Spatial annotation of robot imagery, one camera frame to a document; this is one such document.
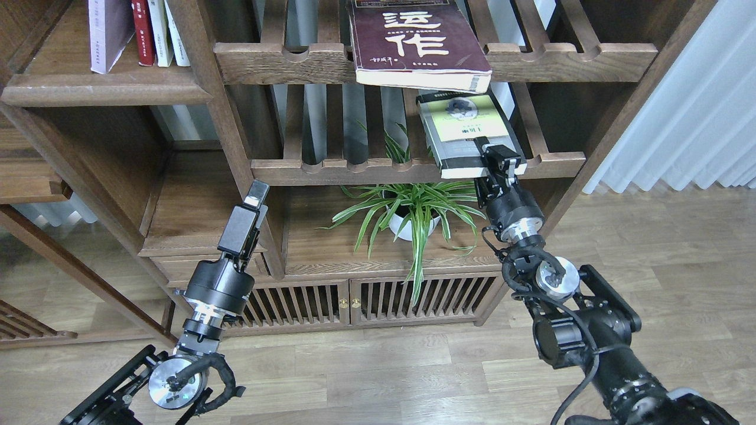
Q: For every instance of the green and black book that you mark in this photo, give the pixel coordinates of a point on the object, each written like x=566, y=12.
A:
x=452, y=120

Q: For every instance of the white teal upright book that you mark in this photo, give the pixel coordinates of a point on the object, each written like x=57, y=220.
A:
x=180, y=54

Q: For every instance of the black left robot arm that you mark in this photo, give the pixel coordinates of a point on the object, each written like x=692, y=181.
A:
x=195, y=377

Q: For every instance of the pale lavender white book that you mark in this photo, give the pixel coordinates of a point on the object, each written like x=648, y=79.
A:
x=111, y=27

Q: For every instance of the dark wooden bookshelf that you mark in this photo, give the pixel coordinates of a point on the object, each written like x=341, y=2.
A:
x=162, y=155

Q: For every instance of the red upright book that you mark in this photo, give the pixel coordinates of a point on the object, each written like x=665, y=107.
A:
x=143, y=33

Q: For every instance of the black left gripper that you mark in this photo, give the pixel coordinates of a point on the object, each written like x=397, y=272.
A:
x=218, y=290

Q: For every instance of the maroon book white characters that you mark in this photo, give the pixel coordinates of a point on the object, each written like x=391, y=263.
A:
x=416, y=44

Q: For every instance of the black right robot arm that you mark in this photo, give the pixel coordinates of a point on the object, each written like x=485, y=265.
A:
x=578, y=318

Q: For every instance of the white curtain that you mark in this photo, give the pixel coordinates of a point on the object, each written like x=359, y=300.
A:
x=699, y=125

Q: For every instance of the white plant pot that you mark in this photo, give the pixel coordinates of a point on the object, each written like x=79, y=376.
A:
x=407, y=232

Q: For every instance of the green spider plant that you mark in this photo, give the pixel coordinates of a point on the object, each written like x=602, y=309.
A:
x=418, y=202

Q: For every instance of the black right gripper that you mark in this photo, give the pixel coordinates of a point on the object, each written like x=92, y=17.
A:
x=511, y=209

